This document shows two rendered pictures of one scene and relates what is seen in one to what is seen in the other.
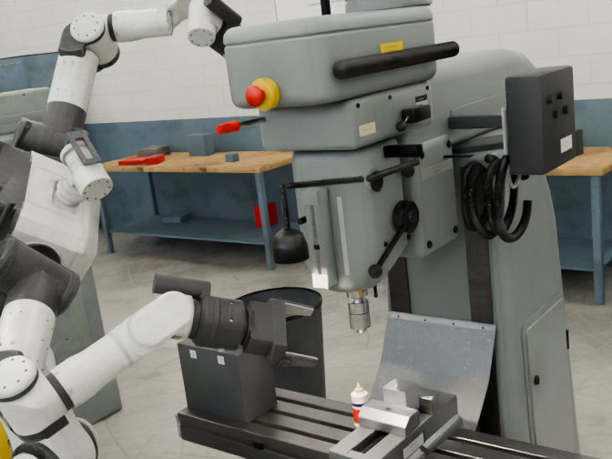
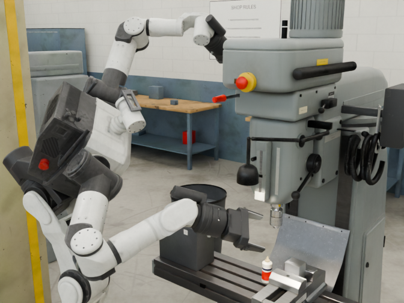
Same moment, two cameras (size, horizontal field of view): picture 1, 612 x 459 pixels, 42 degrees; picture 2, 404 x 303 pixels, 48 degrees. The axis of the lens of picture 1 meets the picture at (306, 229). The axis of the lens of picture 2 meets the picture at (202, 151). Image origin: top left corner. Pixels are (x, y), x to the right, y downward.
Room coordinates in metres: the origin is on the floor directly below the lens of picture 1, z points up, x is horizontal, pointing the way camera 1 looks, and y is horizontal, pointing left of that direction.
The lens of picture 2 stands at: (0.11, 0.20, 1.91)
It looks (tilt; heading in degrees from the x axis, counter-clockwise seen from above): 15 degrees down; 0
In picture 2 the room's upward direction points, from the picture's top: straight up
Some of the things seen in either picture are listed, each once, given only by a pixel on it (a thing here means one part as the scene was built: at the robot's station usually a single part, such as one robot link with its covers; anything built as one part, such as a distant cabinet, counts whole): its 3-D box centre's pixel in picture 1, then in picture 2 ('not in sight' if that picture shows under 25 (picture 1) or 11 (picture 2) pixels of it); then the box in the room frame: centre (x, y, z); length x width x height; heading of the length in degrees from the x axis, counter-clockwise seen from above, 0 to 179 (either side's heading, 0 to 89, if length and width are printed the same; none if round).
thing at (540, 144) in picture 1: (544, 118); (403, 115); (1.73, -0.55, 1.62); 0.20 x 0.09 x 0.21; 142
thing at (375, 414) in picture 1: (388, 417); (287, 281); (1.61, -0.13, 1.02); 0.12 x 0.06 x 0.04; 50
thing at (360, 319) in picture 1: (359, 315); (276, 217); (1.70, -0.10, 1.23); 0.05 x 0.05 x 0.06
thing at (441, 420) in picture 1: (396, 426); (290, 286); (1.63, -0.15, 0.99); 0.35 x 0.15 x 0.11; 140
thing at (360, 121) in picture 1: (349, 115); (287, 98); (1.74, -0.12, 1.68); 0.34 x 0.24 x 0.10; 142
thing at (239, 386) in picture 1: (226, 371); (186, 238); (1.95, 0.25, 1.03); 0.22 x 0.12 x 0.20; 50
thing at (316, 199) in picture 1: (320, 238); (263, 170); (1.62, -0.03, 1.45); 0.04 x 0.04 x 0.21; 52
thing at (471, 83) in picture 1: (446, 96); (336, 91); (2.09, -0.41, 1.66); 0.80 x 0.23 x 0.20; 142
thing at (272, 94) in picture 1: (264, 94); (246, 82); (1.52, 0.05, 1.76); 0.06 x 0.02 x 0.06; 52
